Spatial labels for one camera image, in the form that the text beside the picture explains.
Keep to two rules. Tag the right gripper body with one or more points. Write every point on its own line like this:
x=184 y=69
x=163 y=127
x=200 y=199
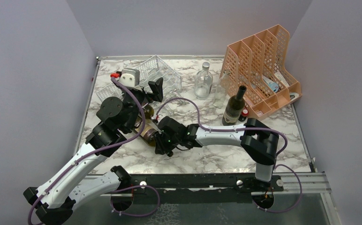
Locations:
x=166 y=144

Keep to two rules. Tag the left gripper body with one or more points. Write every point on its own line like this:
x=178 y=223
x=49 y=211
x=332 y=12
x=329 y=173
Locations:
x=143 y=97

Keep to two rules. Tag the green wine bottle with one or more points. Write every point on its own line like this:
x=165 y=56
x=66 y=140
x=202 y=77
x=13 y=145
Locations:
x=148 y=111
x=234 y=107
x=147 y=133

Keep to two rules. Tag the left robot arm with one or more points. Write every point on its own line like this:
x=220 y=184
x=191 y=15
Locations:
x=55 y=201

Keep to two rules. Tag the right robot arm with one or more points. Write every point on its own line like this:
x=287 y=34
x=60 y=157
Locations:
x=259 y=141

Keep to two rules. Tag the clear round liquor bottle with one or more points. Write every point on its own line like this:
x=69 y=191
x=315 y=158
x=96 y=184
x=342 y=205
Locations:
x=203 y=82

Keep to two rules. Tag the small red capped bottle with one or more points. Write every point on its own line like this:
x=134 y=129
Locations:
x=243 y=116

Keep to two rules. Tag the peach plastic file organizer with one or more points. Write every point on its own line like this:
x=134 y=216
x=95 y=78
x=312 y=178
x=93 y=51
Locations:
x=258 y=62

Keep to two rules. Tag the white wire wine rack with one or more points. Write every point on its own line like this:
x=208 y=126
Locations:
x=150 y=70

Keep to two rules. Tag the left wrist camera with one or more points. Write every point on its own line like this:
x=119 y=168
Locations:
x=128 y=77

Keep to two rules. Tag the black mounting rail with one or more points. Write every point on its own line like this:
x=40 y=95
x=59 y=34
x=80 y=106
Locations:
x=192 y=188

